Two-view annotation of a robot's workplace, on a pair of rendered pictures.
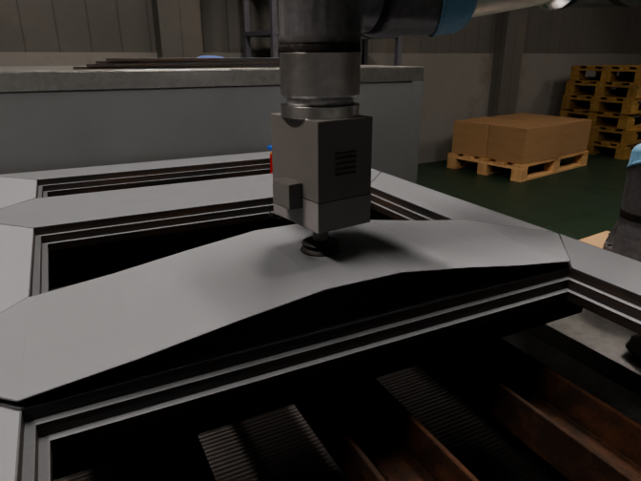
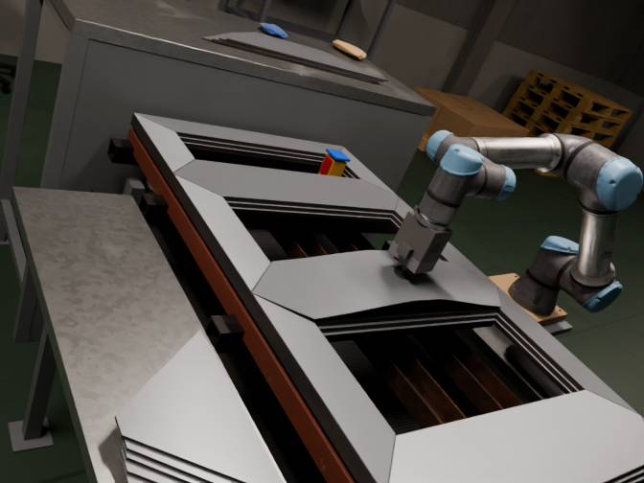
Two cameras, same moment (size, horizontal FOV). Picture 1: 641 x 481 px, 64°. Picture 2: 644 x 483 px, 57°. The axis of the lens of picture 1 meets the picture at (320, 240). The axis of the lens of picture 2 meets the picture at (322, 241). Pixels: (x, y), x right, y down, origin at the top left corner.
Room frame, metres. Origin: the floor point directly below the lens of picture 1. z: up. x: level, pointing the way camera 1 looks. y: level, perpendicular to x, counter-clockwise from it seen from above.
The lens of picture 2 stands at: (-0.58, 0.51, 1.45)
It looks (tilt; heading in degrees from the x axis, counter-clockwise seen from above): 26 degrees down; 344
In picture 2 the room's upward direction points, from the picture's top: 24 degrees clockwise
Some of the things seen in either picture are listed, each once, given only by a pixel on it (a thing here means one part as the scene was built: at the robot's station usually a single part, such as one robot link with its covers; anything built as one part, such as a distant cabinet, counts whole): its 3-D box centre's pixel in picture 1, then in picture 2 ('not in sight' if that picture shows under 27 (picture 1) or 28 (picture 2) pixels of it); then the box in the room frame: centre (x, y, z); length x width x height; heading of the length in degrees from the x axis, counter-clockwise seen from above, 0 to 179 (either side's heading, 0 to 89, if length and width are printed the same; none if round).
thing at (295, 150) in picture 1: (309, 162); (417, 239); (0.50, 0.01, 0.98); 0.10 x 0.09 x 0.16; 125
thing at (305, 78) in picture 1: (318, 78); (437, 207); (0.50, 0.00, 1.06); 0.08 x 0.08 x 0.05
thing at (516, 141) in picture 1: (520, 143); (462, 129); (5.21, -2.04, 0.24); 1.32 x 0.95 x 0.47; 122
